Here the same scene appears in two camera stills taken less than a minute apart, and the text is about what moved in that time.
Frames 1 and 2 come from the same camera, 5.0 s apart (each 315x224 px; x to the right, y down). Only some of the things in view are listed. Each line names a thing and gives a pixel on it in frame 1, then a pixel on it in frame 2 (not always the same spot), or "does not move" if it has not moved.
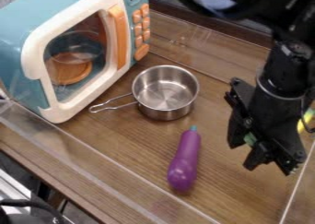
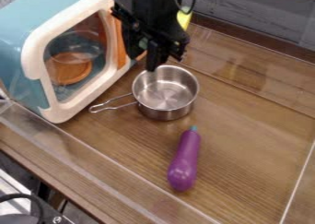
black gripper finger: [238, 129] -> [132, 33]
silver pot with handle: [165, 90] does not move
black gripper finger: [259, 155] -> [158, 53]
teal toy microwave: [70, 42] does not move
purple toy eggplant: [183, 166] does not move
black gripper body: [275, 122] -> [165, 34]
